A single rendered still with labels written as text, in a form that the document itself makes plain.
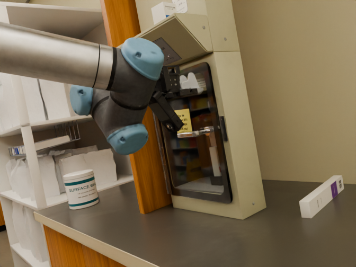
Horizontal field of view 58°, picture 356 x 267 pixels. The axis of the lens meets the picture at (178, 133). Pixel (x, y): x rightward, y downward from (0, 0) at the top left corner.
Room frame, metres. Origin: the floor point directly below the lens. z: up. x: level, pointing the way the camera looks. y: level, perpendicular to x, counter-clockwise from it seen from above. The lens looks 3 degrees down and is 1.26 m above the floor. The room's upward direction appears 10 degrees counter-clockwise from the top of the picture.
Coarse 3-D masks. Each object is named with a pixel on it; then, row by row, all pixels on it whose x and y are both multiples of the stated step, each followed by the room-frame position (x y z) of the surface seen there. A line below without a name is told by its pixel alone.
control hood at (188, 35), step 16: (176, 16) 0.81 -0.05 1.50; (192, 16) 0.85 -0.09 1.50; (144, 32) 0.92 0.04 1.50; (160, 32) 0.89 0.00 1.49; (176, 32) 0.86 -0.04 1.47; (192, 32) 0.84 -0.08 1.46; (208, 32) 0.88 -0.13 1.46; (176, 48) 0.91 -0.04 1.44; (192, 48) 0.88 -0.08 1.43; (208, 48) 0.87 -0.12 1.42; (176, 64) 0.98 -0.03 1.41
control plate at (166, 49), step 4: (156, 40) 0.92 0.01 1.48; (160, 40) 0.91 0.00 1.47; (156, 44) 0.93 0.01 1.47; (160, 44) 0.93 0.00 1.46; (164, 44) 0.92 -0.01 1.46; (164, 48) 0.93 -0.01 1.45; (168, 48) 0.92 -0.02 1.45; (164, 52) 0.95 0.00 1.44; (168, 52) 0.94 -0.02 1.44; (172, 52) 0.93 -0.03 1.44; (172, 56) 0.95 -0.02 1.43; (176, 56) 0.94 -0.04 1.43; (164, 60) 0.98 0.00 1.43; (168, 60) 0.97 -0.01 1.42; (172, 60) 0.96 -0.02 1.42; (176, 60) 0.95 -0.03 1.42; (164, 64) 1.00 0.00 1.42
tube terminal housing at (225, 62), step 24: (144, 0) 1.09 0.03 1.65; (168, 0) 1.00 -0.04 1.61; (192, 0) 0.92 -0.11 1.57; (216, 0) 0.91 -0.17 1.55; (144, 24) 1.11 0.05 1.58; (216, 24) 0.90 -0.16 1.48; (216, 48) 0.89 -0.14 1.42; (216, 72) 0.88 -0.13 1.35; (240, 72) 0.94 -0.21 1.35; (216, 96) 0.90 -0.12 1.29; (240, 96) 0.93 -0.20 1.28; (240, 120) 0.92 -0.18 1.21; (240, 144) 0.91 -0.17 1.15; (240, 168) 0.90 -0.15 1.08; (240, 192) 0.89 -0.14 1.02; (240, 216) 0.89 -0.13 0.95
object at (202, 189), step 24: (192, 72) 0.93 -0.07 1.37; (192, 96) 0.94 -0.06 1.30; (192, 120) 0.96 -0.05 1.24; (216, 120) 0.87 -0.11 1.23; (168, 144) 1.08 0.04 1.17; (192, 144) 0.97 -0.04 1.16; (216, 144) 0.89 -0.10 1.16; (168, 168) 1.10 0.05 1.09; (192, 168) 0.99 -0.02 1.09; (216, 168) 0.90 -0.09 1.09; (192, 192) 1.01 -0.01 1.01; (216, 192) 0.92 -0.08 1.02
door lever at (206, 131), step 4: (204, 128) 0.91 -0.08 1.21; (208, 128) 0.90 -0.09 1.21; (180, 132) 0.94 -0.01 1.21; (184, 132) 0.92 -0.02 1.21; (188, 132) 0.90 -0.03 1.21; (192, 132) 0.88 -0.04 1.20; (196, 132) 0.87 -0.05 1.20; (200, 132) 0.89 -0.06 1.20; (204, 132) 0.89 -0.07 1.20; (208, 132) 0.90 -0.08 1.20; (180, 136) 0.93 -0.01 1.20; (184, 136) 0.92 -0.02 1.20; (188, 136) 0.90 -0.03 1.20; (192, 136) 0.89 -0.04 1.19; (196, 136) 0.88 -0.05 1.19
